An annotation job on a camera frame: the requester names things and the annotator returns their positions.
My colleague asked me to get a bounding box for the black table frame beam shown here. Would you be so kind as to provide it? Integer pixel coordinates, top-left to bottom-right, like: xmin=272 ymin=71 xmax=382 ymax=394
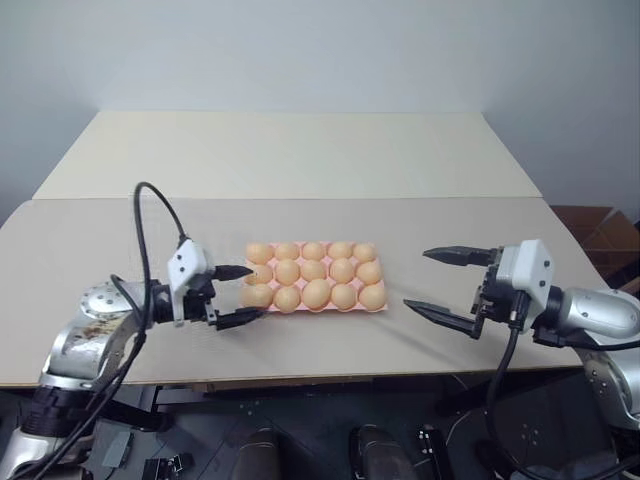
xmin=149 ymin=373 xmax=481 ymax=407

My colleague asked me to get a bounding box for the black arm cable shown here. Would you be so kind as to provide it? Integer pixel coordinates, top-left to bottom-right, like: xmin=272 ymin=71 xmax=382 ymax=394
xmin=481 ymin=289 xmax=640 ymax=480
xmin=9 ymin=181 xmax=194 ymax=480

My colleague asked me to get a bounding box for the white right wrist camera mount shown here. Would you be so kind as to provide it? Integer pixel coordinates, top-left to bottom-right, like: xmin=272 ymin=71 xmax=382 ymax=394
xmin=494 ymin=238 xmax=558 ymax=307

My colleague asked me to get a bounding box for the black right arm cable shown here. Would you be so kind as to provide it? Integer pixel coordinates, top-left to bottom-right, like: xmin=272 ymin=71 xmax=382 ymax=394
xmin=481 ymin=289 xmax=640 ymax=480

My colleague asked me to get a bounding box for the dark rounded shape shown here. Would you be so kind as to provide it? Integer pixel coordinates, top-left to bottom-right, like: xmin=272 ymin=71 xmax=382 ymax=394
xmin=234 ymin=428 xmax=282 ymax=480
xmin=348 ymin=424 xmax=399 ymax=480

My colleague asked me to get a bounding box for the grey flat plate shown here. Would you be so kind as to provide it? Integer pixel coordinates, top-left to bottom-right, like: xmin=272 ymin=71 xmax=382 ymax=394
xmin=101 ymin=431 xmax=134 ymax=469

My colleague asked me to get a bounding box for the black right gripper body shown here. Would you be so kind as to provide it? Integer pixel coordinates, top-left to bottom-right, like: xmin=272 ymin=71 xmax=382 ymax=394
xmin=469 ymin=246 xmax=525 ymax=331

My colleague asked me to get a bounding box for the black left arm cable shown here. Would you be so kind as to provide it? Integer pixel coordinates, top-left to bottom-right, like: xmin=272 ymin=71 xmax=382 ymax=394
xmin=9 ymin=181 xmax=194 ymax=480

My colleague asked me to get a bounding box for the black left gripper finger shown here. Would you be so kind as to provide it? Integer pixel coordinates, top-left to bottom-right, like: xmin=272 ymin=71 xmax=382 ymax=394
xmin=215 ymin=306 xmax=265 ymax=333
xmin=212 ymin=264 xmax=254 ymax=282

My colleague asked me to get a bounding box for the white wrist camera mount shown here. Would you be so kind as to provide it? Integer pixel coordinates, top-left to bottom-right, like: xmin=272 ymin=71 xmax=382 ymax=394
xmin=166 ymin=239 xmax=215 ymax=327
xmin=494 ymin=238 xmax=558 ymax=307

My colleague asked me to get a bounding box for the pink egg tray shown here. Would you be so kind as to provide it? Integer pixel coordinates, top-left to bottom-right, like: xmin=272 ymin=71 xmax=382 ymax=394
xmin=239 ymin=241 xmax=390 ymax=316

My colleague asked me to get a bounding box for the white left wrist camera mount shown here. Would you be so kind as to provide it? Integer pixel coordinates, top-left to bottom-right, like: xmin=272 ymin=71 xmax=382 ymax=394
xmin=166 ymin=239 xmax=215 ymax=327

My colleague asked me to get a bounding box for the black clamp block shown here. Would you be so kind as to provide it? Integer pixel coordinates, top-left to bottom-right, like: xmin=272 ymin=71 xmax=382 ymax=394
xmin=142 ymin=452 xmax=197 ymax=480

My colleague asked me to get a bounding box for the brown cardboard box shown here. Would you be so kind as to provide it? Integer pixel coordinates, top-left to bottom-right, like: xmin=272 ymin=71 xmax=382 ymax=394
xmin=549 ymin=204 xmax=640 ymax=292

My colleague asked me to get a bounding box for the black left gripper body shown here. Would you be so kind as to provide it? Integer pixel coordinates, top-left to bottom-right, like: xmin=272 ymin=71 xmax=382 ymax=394
xmin=181 ymin=271 xmax=222 ymax=330

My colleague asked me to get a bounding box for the black bracket with white marks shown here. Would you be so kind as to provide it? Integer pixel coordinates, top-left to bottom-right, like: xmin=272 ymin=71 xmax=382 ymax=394
xmin=416 ymin=423 xmax=447 ymax=480

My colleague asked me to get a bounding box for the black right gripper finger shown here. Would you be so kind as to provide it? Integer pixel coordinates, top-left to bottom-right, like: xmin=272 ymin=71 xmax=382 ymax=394
xmin=402 ymin=298 xmax=484 ymax=342
xmin=422 ymin=244 xmax=495 ymax=269

